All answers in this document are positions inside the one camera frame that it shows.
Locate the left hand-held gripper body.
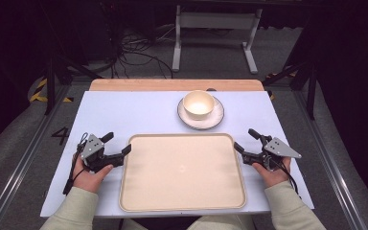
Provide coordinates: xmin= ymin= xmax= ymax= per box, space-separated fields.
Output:
xmin=76 ymin=133 xmax=125 ymax=173

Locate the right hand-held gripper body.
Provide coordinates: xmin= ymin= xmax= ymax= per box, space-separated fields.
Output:
xmin=251 ymin=134 xmax=303 ymax=173

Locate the person's right hand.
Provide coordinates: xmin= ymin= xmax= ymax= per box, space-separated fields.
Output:
xmin=252 ymin=156 xmax=292 ymax=189

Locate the person's left hand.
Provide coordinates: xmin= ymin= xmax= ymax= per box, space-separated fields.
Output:
xmin=72 ymin=157 xmax=115 ymax=195

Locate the white table cover board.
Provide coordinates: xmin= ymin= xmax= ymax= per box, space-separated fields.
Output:
xmin=39 ymin=90 xmax=315 ymax=219

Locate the white plate with dark rim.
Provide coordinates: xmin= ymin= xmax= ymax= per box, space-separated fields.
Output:
xmin=176 ymin=95 xmax=225 ymax=131

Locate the cream bowl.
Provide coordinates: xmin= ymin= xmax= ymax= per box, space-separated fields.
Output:
xmin=182 ymin=90 xmax=216 ymax=122

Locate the beige rectangular tray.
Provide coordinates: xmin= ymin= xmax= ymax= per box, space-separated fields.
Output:
xmin=118 ymin=132 xmax=247 ymax=213

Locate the yellow black hazard tape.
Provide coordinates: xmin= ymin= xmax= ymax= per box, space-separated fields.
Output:
xmin=264 ymin=70 xmax=299 ymax=102

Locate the wooden table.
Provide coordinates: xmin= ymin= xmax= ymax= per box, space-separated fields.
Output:
xmin=88 ymin=79 xmax=265 ymax=93

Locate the black tripod stand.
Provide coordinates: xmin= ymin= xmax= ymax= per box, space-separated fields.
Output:
xmin=262 ymin=57 xmax=319 ymax=121
xmin=43 ymin=54 xmax=104 ymax=116

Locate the white metal stand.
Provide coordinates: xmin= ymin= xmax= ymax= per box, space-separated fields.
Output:
xmin=172 ymin=4 xmax=265 ymax=75

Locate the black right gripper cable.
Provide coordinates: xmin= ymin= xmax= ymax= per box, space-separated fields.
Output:
xmin=276 ymin=158 xmax=302 ymax=196

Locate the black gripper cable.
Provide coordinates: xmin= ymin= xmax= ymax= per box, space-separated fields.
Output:
xmin=62 ymin=131 xmax=90 ymax=196
xmin=276 ymin=158 xmax=302 ymax=196

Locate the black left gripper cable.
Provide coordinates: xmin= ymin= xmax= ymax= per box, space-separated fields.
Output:
xmin=62 ymin=131 xmax=90 ymax=196

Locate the aluminium floor rail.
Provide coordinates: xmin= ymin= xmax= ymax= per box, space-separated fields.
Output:
xmin=291 ymin=89 xmax=368 ymax=230
xmin=0 ymin=83 xmax=73 ymax=230

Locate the tangle of black floor cables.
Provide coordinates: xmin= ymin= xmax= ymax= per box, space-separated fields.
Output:
xmin=108 ymin=28 xmax=177 ymax=80

